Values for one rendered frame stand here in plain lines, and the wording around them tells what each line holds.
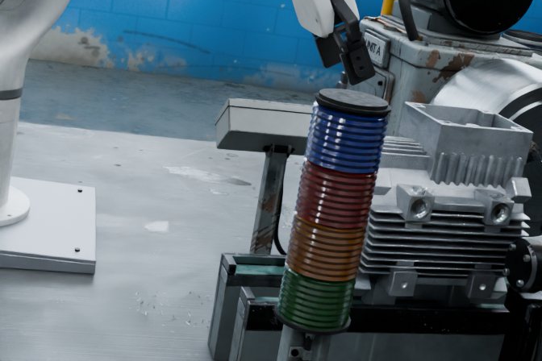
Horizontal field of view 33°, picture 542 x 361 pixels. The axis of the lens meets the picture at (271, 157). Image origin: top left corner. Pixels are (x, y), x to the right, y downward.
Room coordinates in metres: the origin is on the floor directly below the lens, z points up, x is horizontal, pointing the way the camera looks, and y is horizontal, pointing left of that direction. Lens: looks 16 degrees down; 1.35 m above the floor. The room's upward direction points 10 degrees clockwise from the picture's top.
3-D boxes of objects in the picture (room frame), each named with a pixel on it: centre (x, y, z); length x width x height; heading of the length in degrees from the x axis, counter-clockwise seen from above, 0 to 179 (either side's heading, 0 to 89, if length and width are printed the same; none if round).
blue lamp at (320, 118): (0.69, -0.06, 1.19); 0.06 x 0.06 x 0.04
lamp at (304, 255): (0.69, -0.06, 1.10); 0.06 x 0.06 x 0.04
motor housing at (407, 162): (1.05, -0.18, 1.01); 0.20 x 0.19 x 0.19; 109
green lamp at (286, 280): (0.69, -0.06, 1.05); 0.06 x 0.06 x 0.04
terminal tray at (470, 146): (1.06, -0.22, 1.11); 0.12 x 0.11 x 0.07; 109
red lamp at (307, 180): (0.69, -0.06, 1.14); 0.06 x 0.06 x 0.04
